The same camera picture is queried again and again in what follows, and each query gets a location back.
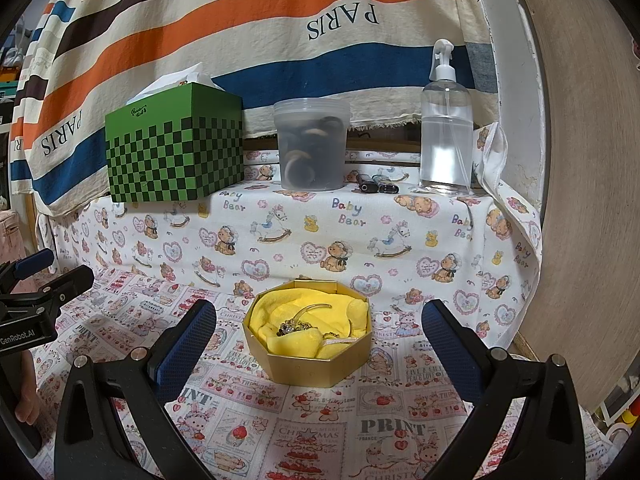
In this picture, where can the yellow cloth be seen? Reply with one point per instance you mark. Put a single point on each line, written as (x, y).
(280, 310)

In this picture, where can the green checkered tissue box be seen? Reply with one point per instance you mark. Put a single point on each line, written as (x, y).
(175, 155)

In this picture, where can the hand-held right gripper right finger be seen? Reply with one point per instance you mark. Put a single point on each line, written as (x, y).
(447, 347)

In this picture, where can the wooden board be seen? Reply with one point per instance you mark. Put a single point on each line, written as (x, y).
(585, 185)

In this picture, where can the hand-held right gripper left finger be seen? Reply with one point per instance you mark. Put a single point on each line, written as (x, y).
(187, 345)

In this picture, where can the striped cloth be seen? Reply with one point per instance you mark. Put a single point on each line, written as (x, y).
(225, 25)

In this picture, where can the red print tablecloth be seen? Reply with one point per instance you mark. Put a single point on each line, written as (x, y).
(320, 425)

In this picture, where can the bear print cloth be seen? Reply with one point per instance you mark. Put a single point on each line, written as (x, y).
(310, 230)

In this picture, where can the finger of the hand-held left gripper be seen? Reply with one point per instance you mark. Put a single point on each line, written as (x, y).
(67, 282)
(32, 262)

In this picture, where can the person's left hand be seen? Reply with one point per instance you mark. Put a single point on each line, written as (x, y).
(26, 395)

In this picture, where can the pink bag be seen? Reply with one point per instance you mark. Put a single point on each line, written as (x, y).
(11, 235)

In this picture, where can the clear plastic container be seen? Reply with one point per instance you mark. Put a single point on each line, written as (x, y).
(310, 155)

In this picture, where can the white tissue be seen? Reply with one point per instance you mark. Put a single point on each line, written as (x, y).
(175, 77)

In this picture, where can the tan bangle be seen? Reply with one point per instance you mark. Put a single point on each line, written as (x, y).
(298, 166)

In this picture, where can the white door frame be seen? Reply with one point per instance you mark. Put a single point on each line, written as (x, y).
(505, 60)

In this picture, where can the yellow object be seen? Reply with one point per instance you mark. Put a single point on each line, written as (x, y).
(305, 367)

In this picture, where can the silver bangle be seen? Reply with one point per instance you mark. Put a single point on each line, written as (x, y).
(310, 310)

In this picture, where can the clear spray bottle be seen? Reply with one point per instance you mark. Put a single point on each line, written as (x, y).
(446, 135)

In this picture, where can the pile of jewelry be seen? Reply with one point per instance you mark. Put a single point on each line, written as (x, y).
(295, 330)

